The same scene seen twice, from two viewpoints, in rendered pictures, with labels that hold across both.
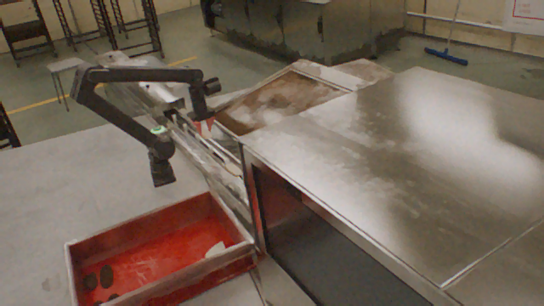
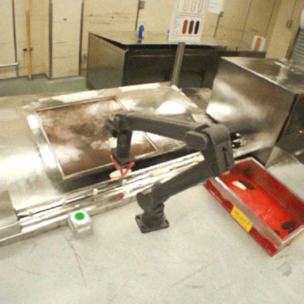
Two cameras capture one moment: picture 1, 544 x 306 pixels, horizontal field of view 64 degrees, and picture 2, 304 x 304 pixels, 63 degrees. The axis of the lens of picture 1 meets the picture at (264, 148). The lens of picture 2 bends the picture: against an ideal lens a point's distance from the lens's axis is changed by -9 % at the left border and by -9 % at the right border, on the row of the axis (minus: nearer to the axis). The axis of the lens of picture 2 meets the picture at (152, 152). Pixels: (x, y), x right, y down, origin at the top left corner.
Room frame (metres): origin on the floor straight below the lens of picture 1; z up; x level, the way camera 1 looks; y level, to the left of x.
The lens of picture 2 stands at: (1.67, 1.10, 1.65)
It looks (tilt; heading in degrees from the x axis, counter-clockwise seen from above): 34 degrees down; 257
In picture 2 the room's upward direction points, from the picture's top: 10 degrees clockwise
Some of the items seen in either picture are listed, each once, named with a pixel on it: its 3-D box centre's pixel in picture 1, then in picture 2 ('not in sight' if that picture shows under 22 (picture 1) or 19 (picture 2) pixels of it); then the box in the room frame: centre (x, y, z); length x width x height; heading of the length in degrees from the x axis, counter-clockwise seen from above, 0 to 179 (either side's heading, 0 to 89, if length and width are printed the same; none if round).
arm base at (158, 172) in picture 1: (161, 168); (153, 215); (1.47, 0.41, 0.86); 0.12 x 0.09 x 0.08; 16
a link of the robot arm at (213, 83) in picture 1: (203, 82); (118, 124); (1.62, 0.20, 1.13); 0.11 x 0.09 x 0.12; 124
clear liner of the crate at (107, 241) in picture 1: (158, 255); (261, 200); (0.96, 0.34, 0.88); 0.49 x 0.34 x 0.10; 113
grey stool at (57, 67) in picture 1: (72, 83); not in sight; (4.72, 2.00, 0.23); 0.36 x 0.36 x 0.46; 33
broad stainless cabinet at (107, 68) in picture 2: not in sight; (163, 69); (0.90, -2.56, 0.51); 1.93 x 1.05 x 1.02; 27
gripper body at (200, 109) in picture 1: (200, 107); (123, 150); (1.59, 0.23, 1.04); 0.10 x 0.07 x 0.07; 117
